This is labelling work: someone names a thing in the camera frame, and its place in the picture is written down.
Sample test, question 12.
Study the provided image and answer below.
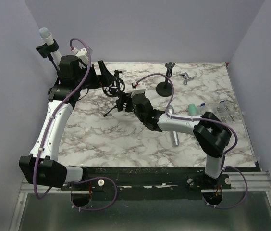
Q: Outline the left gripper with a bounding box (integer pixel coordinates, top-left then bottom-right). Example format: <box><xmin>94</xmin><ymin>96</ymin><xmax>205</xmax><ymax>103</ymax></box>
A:
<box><xmin>75</xmin><ymin>60</ymin><xmax>116</xmax><ymax>90</ymax></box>

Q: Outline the black shock-mount tripod stand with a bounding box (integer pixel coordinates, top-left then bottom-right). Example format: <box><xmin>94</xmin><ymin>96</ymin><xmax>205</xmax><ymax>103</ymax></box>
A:
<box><xmin>102</xmin><ymin>70</ymin><xmax>125</xmax><ymax>117</ymax></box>

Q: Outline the black round-base microphone stand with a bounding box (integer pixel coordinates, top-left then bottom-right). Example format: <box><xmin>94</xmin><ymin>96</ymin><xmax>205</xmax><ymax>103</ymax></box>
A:
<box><xmin>156</xmin><ymin>62</ymin><xmax>175</xmax><ymax>97</ymax></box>

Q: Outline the grey silver microphone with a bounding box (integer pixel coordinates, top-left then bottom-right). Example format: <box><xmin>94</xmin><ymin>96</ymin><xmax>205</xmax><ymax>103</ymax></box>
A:
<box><xmin>168</xmin><ymin>105</ymin><xmax>180</xmax><ymax>147</ymax></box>

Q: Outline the black left-corner microphone stand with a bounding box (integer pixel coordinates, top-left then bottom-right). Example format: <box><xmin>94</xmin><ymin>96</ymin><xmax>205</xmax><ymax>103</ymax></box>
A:
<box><xmin>36</xmin><ymin>40</ymin><xmax>59</xmax><ymax>73</ymax></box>

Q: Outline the mint green microphone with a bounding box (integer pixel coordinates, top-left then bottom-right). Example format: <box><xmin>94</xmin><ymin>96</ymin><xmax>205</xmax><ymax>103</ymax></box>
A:
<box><xmin>188</xmin><ymin>104</ymin><xmax>198</xmax><ymax>116</ymax></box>

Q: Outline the white microphone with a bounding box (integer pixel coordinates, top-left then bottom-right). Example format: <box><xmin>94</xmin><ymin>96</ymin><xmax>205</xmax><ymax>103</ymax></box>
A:
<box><xmin>39</xmin><ymin>27</ymin><xmax>62</xmax><ymax>63</ymax></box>

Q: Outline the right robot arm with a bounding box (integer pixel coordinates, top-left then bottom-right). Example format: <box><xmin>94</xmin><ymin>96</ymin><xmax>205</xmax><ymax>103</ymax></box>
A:
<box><xmin>116</xmin><ymin>93</ymin><xmax>232</xmax><ymax>189</ymax></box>

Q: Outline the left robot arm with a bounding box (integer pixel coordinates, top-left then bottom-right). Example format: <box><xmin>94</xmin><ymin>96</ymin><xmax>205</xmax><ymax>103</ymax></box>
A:
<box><xmin>19</xmin><ymin>55</ymin><xmax>114</xmax><ymax>190</ymax></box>

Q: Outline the silver metal faucet part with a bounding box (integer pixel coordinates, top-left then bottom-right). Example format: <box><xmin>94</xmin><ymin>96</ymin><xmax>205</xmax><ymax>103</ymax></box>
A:
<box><xmin>179</xmin><ymin>72</ymin><xmax>194</xmax><ymax>85</ymax></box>

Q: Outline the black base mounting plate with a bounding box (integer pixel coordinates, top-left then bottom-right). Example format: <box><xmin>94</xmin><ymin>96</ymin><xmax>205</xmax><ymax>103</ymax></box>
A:
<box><xmin>61</xmin><ymin>167</ymin><xmax>231</xmax><ymax>201</ymax></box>

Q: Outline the clear plastic screw box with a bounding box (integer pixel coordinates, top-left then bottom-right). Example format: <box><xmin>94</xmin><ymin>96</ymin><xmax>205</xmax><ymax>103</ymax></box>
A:
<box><xmin>197</xmin><ymin>100</ymin><xmax>241</xmax><ymax>124</ymax></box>

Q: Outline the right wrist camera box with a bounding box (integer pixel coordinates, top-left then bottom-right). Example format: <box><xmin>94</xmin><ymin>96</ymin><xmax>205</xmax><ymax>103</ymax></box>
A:
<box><xmin>131</xmin><ymin>82</ymin><xmax>146</xmax><ymax>97</ymax></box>

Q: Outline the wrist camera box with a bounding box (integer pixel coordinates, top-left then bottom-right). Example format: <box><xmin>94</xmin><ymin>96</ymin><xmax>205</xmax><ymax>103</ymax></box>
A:
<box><xmin>71</xmin><ymin>47</ymin><xmax>88</xmax><ymax>64</ymax></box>
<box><xmin>131</xmin><ymin>82</ymin><xmax>146</xmax><ymax>97</ymax></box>

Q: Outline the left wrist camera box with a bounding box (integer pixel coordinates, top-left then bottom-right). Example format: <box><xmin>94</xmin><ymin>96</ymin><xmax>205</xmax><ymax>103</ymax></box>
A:
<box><xmin>71</xmin><ymin>47</ymin><xmax>88</xmax><ymax>64</ymax></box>

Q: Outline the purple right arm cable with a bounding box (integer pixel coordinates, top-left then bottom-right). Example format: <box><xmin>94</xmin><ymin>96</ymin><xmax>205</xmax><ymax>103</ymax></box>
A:
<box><xmin>135</xmin><ymin>73</ymin><xmax>248</xmax><ymax>209</ymax></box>

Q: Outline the aluminium rail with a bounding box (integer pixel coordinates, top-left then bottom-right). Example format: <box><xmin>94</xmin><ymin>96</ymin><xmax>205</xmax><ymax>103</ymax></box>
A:
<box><xmin>20</xmin><ymin>172</ymin><xmax>271</xmax><ymax>194</ymax></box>

